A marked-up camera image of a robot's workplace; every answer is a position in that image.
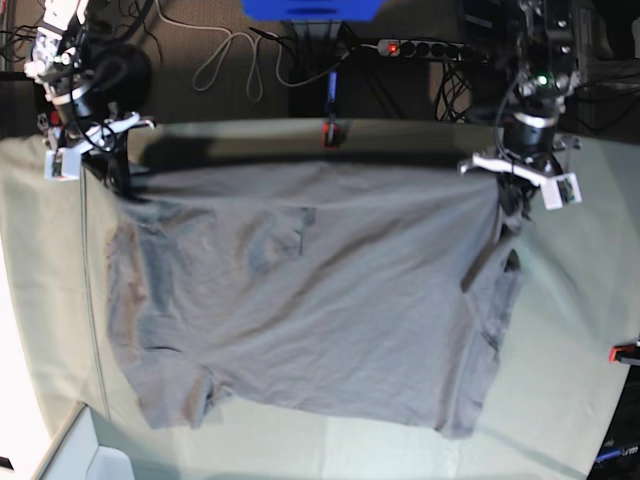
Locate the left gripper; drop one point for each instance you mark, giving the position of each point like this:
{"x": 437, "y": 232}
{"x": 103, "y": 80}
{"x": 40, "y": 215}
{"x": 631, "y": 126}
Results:
{"x": 515, "y": 194}

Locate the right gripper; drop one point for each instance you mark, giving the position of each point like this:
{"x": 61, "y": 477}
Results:
{"x": 66, "y": 145}

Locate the grey t-shirt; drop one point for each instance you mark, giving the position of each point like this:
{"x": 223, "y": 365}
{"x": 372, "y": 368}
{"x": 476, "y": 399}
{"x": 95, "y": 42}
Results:
{"x": 343, "y": 290}

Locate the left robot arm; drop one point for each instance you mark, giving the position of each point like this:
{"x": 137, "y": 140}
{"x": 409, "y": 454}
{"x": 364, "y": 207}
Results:
{"x": 531, "y": 46}

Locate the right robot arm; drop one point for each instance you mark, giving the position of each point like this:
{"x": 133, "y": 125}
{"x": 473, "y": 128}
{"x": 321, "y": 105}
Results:
{"x": 95, "y": 82}

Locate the white power strip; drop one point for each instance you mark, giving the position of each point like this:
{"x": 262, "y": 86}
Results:
{"x": 431, "y": 50}

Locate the red black clamp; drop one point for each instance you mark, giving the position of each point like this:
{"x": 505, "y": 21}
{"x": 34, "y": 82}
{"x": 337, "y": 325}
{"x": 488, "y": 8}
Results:
{"x": 332, "y": 135}

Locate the red clamp right edge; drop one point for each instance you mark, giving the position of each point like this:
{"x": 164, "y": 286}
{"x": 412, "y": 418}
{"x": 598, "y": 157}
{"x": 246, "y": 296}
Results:
{"x": 628, "y": 354}

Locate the blue plastic crate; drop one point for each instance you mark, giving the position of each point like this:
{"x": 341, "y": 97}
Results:
{"x": 287, "y": 10}

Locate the white plastic bin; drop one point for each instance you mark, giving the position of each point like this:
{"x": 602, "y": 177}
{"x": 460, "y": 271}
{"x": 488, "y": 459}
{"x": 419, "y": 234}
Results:
{"x": 76, "y": 453}

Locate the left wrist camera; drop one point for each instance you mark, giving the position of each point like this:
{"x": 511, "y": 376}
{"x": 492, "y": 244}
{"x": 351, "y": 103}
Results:
{"x": 560, "y": 191}

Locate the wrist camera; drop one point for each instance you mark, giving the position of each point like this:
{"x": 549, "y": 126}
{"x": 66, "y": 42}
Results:
{"x": 560, "y": 191}
{"x": 62, "y": 165}

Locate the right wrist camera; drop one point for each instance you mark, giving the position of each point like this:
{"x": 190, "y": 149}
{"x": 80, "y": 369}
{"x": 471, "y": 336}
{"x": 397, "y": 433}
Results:
{"x": 62, "y": 165}

